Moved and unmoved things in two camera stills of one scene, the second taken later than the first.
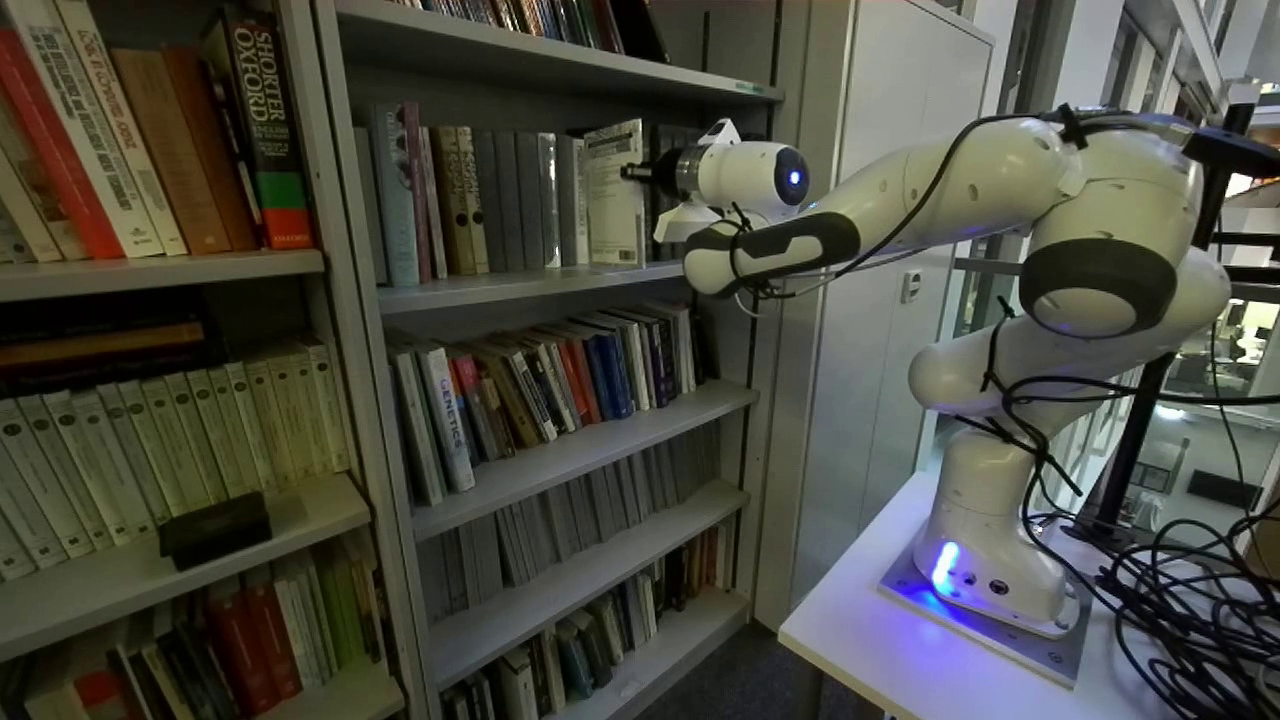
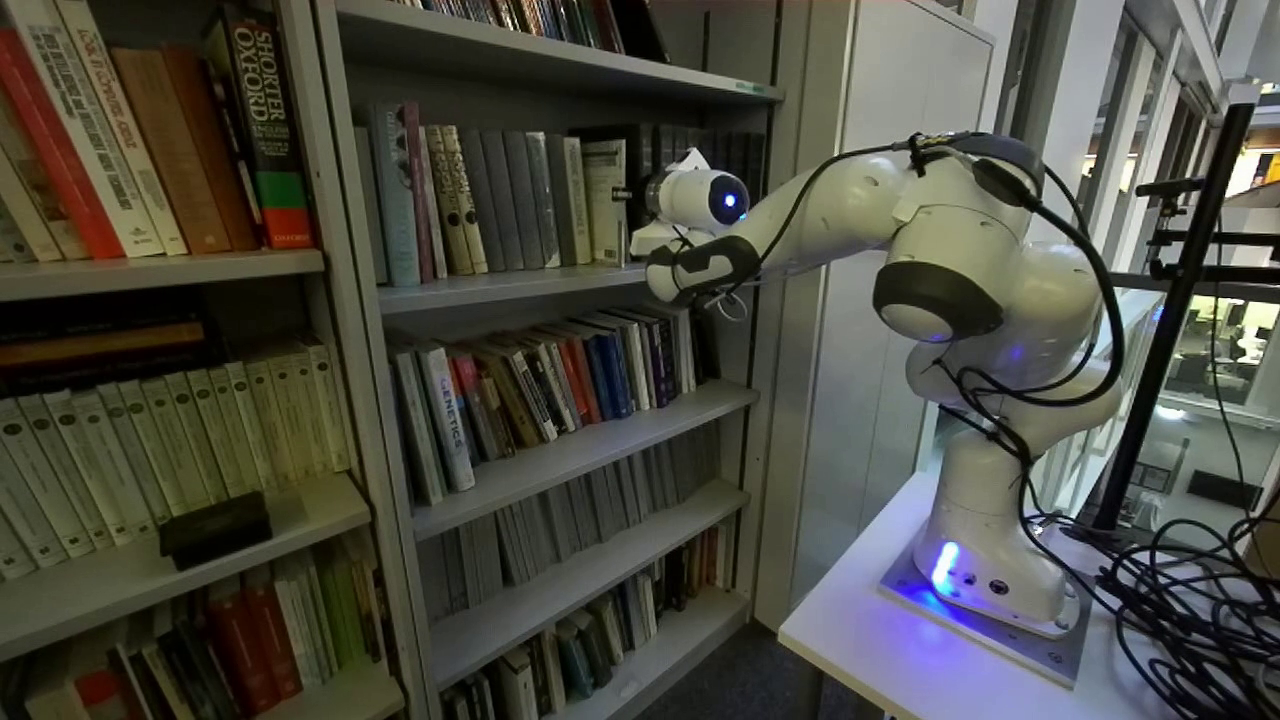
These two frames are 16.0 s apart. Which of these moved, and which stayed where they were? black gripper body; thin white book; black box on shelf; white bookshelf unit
Moved: black gripper body
Stayed: white bookshelf unit; thin white book; black box on shelf
